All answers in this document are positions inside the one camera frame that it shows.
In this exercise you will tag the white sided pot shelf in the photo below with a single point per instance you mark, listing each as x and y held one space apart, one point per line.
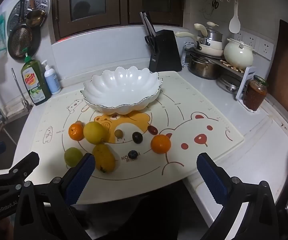
246 80

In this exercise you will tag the perforated black colander pan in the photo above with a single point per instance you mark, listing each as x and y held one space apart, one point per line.
20 41

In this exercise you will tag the white blue pump bottle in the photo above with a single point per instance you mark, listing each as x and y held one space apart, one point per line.
52 80

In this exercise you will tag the white wall socket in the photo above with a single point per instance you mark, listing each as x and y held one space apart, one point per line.
266 49
250 42

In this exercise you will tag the white blue packet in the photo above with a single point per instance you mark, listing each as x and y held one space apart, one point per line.
187 55

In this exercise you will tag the round steel steamer plate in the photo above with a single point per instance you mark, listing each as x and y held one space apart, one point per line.
40 0

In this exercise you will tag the red date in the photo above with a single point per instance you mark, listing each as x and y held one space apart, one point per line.
152 129

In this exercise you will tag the steel sink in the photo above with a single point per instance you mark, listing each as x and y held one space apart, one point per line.
6 135

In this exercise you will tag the yellow mango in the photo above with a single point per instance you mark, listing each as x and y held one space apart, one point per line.
104 158

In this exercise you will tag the dark brown wooden board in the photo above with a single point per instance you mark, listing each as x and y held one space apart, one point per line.
286 67

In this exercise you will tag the black knife block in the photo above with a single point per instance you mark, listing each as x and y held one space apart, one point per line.
166 52

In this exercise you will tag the large steel pot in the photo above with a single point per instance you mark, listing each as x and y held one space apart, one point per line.
204 67

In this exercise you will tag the flat steel lidded pan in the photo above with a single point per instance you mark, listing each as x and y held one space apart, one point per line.
227 85

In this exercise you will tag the black kitchen scissors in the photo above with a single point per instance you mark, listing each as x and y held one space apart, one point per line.
150 42

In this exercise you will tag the yellow lemon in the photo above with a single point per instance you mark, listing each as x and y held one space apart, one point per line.
95 132

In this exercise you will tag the white rice paddle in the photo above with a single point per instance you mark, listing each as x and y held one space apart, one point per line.
234 23

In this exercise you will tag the brass ladle pot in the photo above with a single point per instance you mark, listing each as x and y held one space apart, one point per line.
35 17

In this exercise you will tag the small hanging scissors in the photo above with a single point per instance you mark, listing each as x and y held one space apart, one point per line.
215 4

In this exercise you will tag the bear print baking mat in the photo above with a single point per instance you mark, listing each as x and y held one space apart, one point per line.
59 120

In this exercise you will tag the white ceramic lidded pot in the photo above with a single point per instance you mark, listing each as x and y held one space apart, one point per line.
238 55

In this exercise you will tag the orange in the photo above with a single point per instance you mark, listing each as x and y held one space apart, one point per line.
161 144
75 132

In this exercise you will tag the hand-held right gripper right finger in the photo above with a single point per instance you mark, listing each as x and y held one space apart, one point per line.
212 180

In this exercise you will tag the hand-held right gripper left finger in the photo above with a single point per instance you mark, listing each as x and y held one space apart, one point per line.
80 180

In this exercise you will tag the thin chrome faucet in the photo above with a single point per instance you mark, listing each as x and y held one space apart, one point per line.
21 95

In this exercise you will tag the small steel lidded pot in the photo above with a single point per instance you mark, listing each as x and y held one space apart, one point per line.
212 35

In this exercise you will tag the dark brown window frame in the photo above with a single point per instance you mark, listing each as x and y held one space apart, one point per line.
124 2

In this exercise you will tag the glass jar of red sauce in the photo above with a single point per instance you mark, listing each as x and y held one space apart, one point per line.
255 95

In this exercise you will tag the blueberry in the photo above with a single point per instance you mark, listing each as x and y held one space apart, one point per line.
133 154

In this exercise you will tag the green dish soap bottle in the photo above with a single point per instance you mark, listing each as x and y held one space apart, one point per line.
34 82

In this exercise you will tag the small brown kiwi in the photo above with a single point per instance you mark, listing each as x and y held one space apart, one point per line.
119 133

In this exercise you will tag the white scalloped bowl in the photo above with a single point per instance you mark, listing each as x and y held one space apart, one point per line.
119 87

